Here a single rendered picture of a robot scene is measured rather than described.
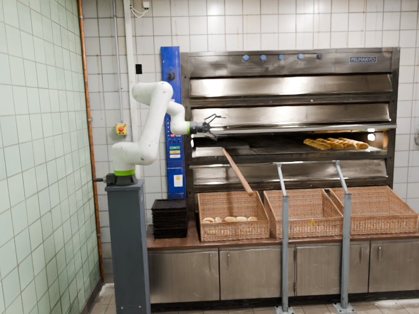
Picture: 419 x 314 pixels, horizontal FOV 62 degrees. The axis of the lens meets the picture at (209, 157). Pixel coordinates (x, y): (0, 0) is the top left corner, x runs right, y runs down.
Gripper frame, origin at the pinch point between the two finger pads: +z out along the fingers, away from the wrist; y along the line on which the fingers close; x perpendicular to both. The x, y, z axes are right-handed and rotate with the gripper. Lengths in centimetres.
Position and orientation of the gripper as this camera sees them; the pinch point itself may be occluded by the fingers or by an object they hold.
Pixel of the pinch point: (224, 126)
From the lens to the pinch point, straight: 256.7
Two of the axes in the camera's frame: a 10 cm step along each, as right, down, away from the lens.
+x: 0.4, 1.5, -9.9
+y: 0.3, 9.9, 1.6
